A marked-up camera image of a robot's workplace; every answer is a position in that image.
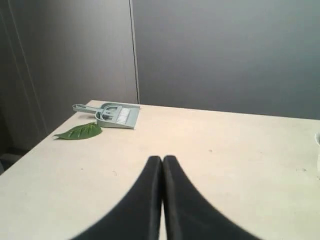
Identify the white scalloped flower pot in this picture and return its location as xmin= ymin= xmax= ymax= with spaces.
xmin=315 ymin=132 xmax=320 ymax=176

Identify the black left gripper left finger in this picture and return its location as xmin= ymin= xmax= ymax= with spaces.
xmin=77 ymin=156 xmax=163 ymax=240

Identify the pale green dustpan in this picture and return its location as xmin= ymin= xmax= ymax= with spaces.
xmin=95 ymin=102 xmax=141 ymax=129

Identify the loose green leaf on table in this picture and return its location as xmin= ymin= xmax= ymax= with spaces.
xmin=54 ymin=122 xmax=102 ymax=140

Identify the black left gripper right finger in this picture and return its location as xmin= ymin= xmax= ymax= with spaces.
xmin=162 ymin=155 xmax=257 ymax=240

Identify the pale green hand brush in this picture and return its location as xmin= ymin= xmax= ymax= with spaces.
xmin=72 ymin=104 xmax=131 ymax=124

